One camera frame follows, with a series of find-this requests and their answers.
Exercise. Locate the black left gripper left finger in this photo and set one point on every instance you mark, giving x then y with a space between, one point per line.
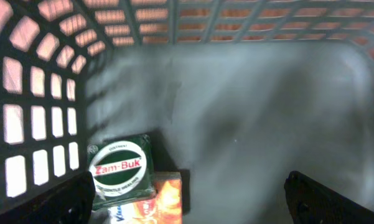
69 202

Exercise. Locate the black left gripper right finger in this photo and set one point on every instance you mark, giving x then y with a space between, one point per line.
310 202

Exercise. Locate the green Zam-Buk tin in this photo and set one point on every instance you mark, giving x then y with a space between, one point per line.
122 170

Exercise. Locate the orange tissue pack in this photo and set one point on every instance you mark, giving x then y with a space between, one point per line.
164 208

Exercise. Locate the dark grey plastic mesh basket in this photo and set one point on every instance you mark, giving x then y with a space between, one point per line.
234 95

